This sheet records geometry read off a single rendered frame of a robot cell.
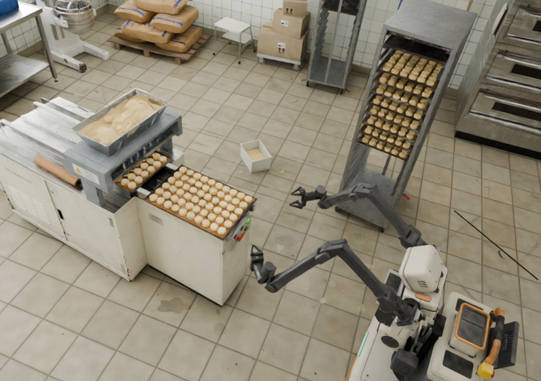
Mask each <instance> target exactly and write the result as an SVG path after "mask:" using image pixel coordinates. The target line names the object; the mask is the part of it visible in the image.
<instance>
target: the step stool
mask: <svg viewBox="0 0 541 381"><path fill-rule="evenodd" d="M214 26H215V31H214V47H213V55H214V56H215V46H216V41H217V40H219V39H220V38H221V37H224V38H226V39H229V44H231V42H230V40H234V41H237V42H239V60H238V64H240V63H241V61H240V59H241V49H243V48H244V47H245V46H246V45H247V44H249V43H251V42H252V45H253V50H254V41H253V38H254V37H253V36H252V31H251V26H250V25H249V24H248V23H243V22H240V21H237V20H235V19H230V18H227V17H225V18H223V19H222V20H220V21H218V22H217V23H215V24H214ZM217 27H219V28H222V29H225V30H227V32H226V33H225V34H224V35H222V36H221V37H219V38H218V39H216V31H217ZM248 28H249V29H250V35H248V34H246V33H242V32H244V31H246V30H247V29H248ZM250 40H251V41H250ZM247 42H249V43H247ZM241 43H243V44H245V45H244V46H243V47H241ZM254 52H255V50H254Z"/></svg>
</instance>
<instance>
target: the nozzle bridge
mask: <svg viewBox="0 0 541 381"><path fill-rule="evenodd" d="M161 134H162V139H161ZM182 134H183V127H182V115H181V114H177V113H176V112H173V111H171V110H168V109H165V111H164V112H163V114H162V115H161V117H160V119H159V120H158V121H157V122H155V123H154V124H152V125H151V126H149V127H148V128H147V129H145V130H144V131H143V132H142V133H140V134H139V135H137V136H136V137H135V138H133V139H131V140H130V141H129V142H128V143H127V144H125V145H124V146H123V147H121V148H119V149H118V150H117V151H115V152H114V153H113V154H112V155H110V156H107V155H105V154H103V153H101V152H99V151H97V150H95V149H93V148H91V147H89V146H88V145H87V144H86V143H85V142H84V141H83V140H81V141H80V142H79V143H77V144H76V145H74V146H73V147H71V148H69V149H68V150H67V151H65V152H63V153H62V154H63V157H64V161H65V164H66V167H67V169H68V173H70V174H72V175H74V176H76V177H78V178H79V179H81V182H82V184H83V188H84V191H85V195H86V198H87V200H88V201H91V202H92V203H94V204H95V205H98V206H100V207H102V206H103V205H104V204H105V199H104V196H103V193H102V191H104V192H106V193H110V192H111V191H113V190H114V183H115V182H117V181H118V180H119V179H121V178H122V177H123V176H124V175H125V174H126V173H128V172H129V171H130V170H131V169H133V168H134V167H135V166H137V165H138V164H140V163H141V162H142V161H143V160H144V159H145V158H146V157H148V156H149V155H150V154H152V153H153V152H154V151H156V150H157V149H158V148H159V147H163V148H165V149H168V150H169V151H170V150H171V149H172V148H173V146H172V137H173V136H174V135H176V136H178V137H179V136H181V135H182ZM157 136H158V139H161V140H159V142H158V143H155V138H156V137H157ZM150 141H152V143H153V144H155V145H152V148H149V150H146V152H145V153H142V149H141V148H143V147H144V146H146V149H148V143H149V142H150ZM137 151H139V154H142V155H140V156H139V158H137V157H136V160H133V163H132V164H131V163H130V161H129V165H128V166H126V168H123V167H122V163H123V162H124V161H125V162H126V164H128V160H127V159H129V158H130V157H131V156H132V159H135V155H134V154H136V152H137Z"/></svg>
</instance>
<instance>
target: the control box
mask: <svg viewBox="0 0 541 381"><path fill-rule="evenodd" d="M249 218H250V220H249V222H247V221H248V219H249ZM250 222H251V213H249V212H247V213H246V215H245V216H244V217H243V218H242V219H241V221H240V222H239V223H238V224H237V225H236V226H235V228H234V229H233V230H232V231H231V232H232V234H231V239H230V240H229V241H228V243H227V250H229V251H232V250H233V248H234V247H235V246H236V245H237V244H238V243H239V242H240V240H241V239H242V235H243V234H244V235H245V234H246V232H247V231H248V230H249V228H250ZM243 226H244V227H243ZM247 226H248V229H247V231H245V228H246V227H247ZM242 227H243V229H242V230H241V228H242ZM235 235H237V237H240V239H239V240H238V241H237V237H236V238H235V239H234V236H235Z"/></svg>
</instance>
